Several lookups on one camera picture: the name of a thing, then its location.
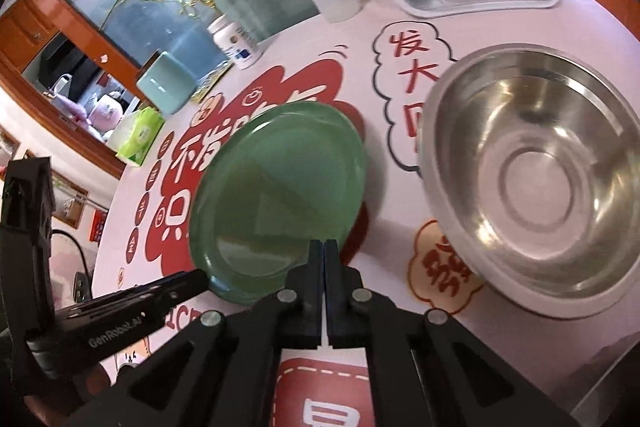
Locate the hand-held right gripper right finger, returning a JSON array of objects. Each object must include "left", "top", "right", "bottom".
[{"left": 325, "top": 239, "right": 583, "bottom": 427}]

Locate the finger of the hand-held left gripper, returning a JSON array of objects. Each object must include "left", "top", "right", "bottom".
[{"left": 54, "top": 269, "right": 209, "bottom": 317}]

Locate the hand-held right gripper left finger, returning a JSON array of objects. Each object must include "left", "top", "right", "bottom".
[{"left": 65, "top": 239, "right": 325, "bottom": 427}]

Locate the green plate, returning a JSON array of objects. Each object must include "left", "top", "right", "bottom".
[{"left": 188, "top": 101, "right": 368, "bottom": 305}]

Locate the red crate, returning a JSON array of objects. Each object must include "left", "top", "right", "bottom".
[{"left": 90, "top": 209, "right": 109, "bottom": 243}]

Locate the green tissue pack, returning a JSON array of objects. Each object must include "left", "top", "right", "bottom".
[{"left": 107, "top": 107, "right": 166, "bottom": 166}]

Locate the pink kitchen appliance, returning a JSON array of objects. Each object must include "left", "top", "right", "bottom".
[{"left": 87, "top": 94, "right": 126, "bottom": 131}]

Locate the green canister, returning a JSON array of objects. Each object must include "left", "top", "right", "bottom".
[{"left": 136, "top": 51, "right": 198, "bottom": 116}]

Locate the patterned coaster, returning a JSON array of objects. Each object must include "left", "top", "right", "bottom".
[{"left": 192, "top": 62, "right": 234, "bottom": 102}]

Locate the large steel bowl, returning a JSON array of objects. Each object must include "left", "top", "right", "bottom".
[{"left": 417, "top": 46, "right": 640, "bottom": 319}]

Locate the white pill bottle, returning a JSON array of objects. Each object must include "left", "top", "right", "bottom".
[{"left": 207, "top": 14, "right": 263, "bottom": 70}]

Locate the black cable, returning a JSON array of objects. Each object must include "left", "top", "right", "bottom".
[{"left": 50, "top": 229, "right": 97, "bottom": 285}]

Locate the wooden framed wall niche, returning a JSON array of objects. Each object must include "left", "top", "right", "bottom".
[{"left": 47, "top": 171, "right": 90, "bottom": 229}]

